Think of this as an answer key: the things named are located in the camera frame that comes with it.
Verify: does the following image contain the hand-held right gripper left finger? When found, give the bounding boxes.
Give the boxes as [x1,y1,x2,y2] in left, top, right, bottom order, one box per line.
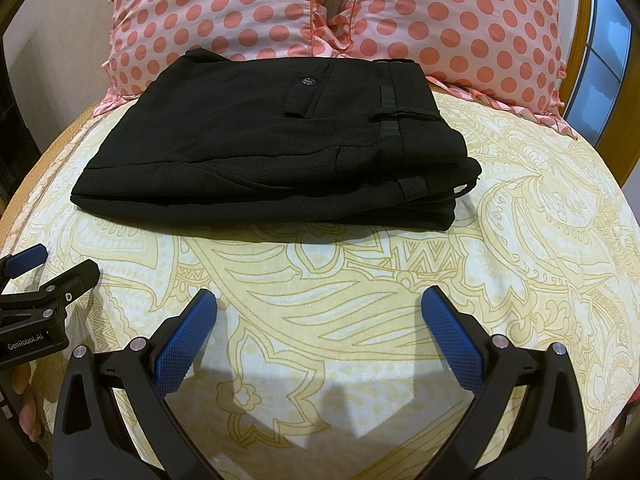
[52,288,221,480]

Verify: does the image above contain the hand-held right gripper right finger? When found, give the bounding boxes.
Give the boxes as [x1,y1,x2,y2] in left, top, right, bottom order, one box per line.
[420,286,588,480]

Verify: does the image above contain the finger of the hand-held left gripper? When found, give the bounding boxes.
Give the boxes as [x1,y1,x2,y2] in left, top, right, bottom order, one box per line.
[0,244,48,292]
[0,260,100,337]

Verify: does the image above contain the black pants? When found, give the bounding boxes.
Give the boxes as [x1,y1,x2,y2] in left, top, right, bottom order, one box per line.
[70,47,483,233]

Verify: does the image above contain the person's left hand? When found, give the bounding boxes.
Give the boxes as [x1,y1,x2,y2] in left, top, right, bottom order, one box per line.
[10,362,50,445]

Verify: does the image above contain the yellow patterned bedspread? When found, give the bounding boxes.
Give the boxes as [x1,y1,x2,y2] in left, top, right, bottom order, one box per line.
[0,82,640,480]

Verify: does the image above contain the pink polka dot pillow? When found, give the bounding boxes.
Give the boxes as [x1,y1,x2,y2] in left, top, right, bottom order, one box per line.
[100,0,331,106]
[310,0,581,138]

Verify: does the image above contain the wooden framed window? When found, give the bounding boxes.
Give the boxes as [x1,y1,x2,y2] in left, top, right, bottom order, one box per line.
[557,0,636,186]

